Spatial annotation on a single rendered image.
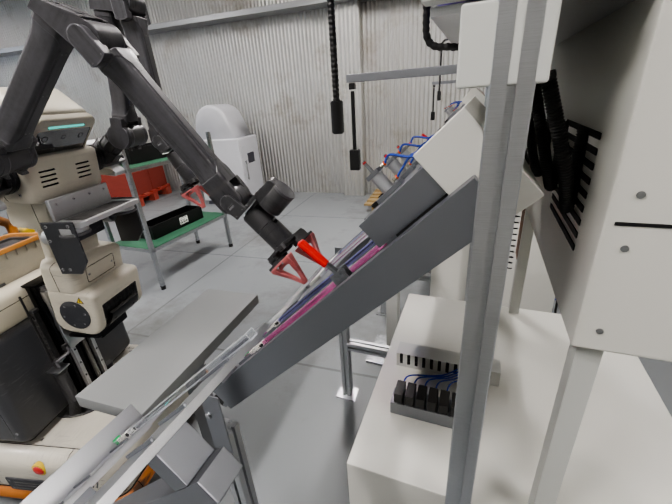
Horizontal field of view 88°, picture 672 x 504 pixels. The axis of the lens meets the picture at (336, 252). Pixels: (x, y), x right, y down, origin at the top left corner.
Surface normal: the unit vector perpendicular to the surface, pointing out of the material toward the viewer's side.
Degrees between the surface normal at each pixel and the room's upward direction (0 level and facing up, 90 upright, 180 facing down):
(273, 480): 0
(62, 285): 90
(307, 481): 0
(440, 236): 90
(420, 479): 0
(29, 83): 95
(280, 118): 90
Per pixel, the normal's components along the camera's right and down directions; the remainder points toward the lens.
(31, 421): 0.99, 0.00
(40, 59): -0.05, 0.50
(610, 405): -0.07, -0.91
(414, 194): -0.36, 0.40
